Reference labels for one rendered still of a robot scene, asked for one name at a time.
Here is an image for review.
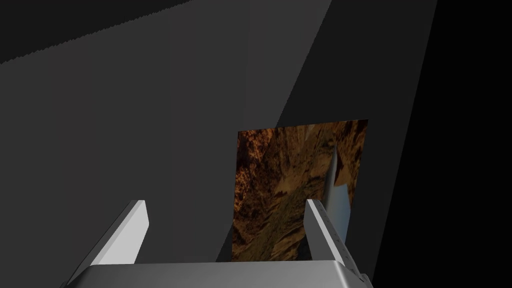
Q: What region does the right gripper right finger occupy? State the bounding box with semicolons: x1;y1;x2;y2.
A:
303;198;366;278

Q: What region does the brown rocky landscape wall picture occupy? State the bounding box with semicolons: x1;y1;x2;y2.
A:
231;118;369;263

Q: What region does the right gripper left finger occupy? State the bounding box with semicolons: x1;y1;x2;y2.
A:
74;199;150;275

